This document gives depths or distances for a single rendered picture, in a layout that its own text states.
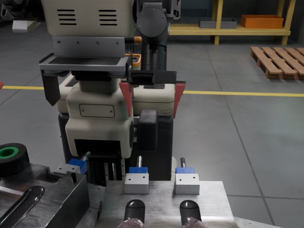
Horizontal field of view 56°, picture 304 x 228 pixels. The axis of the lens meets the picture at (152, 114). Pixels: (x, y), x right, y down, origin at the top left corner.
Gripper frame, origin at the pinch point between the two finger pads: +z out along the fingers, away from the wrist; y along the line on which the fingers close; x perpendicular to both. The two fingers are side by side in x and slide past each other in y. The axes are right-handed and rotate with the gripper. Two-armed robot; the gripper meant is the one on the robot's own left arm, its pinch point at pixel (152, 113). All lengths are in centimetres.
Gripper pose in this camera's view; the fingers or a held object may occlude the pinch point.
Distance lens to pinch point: 63.5
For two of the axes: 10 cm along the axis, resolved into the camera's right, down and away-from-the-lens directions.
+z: -0.3, 10.0, 0.0
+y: 10.0, 0.3, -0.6
